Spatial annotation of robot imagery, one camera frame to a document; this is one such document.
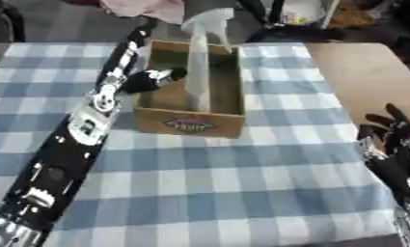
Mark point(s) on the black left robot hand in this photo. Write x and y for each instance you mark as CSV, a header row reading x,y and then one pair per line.
x,y
126,53

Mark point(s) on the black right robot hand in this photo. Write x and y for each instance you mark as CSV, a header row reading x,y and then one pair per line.
x,y
396,167

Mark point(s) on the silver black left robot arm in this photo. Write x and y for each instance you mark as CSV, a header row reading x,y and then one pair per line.
x,y
56,167

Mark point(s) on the white translucent spray bottle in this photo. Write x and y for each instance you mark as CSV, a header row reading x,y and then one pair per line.
x,y
198,70

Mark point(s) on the tan cardboard box green inside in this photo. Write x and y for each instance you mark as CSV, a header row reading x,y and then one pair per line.
x,y
188,123

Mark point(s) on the pink cloth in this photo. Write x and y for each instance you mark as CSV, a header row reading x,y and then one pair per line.
x,y
149,8

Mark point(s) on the black chair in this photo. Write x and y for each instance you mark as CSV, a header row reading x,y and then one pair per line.
x,y
8,19

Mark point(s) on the black tripod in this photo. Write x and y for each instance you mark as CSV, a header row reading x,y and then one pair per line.
x,y
264,13

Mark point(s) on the white bag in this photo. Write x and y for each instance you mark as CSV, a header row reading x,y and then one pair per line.
x,y
303,11

